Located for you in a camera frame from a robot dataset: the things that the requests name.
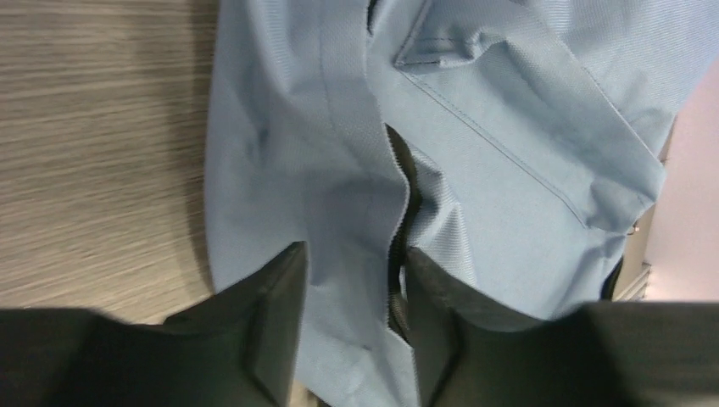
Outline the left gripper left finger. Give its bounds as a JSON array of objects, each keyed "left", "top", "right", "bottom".
[{"left": 1, "top": 242, "right": 307, "bottom": 406}]

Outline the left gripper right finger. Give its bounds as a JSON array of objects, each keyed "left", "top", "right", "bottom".
[{"left": 406, "top": 248, "right": 718, "bottom": 406}]

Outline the light blue backpack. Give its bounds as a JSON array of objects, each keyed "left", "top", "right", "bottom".
[{"left": 204, "top": 1, "right": 718, "bottom": 406}]

